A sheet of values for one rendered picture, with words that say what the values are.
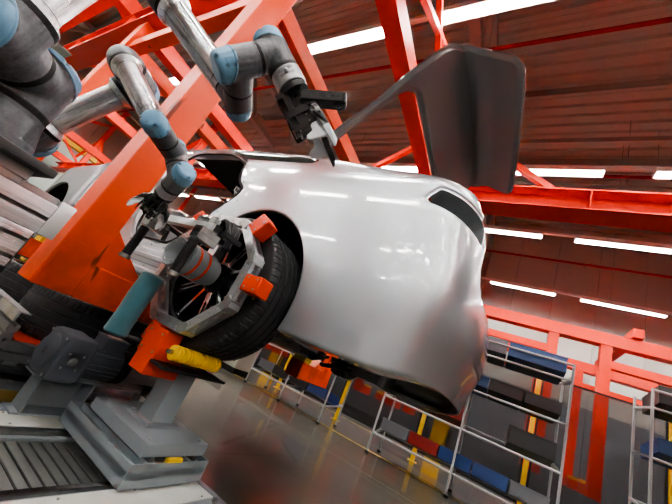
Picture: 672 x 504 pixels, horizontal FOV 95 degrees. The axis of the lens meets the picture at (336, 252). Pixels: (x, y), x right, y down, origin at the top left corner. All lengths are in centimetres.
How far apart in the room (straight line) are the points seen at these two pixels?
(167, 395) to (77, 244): 76
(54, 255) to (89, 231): 16
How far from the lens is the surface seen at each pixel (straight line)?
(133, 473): 141
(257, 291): 119
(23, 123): 99
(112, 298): 185
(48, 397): 189
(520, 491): 462
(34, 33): 94
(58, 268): 174
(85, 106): 155
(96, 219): 175
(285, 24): 266
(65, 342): 164
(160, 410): 156
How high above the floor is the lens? 67
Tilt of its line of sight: 20 degrees up
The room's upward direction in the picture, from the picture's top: 25 degrees clockwise
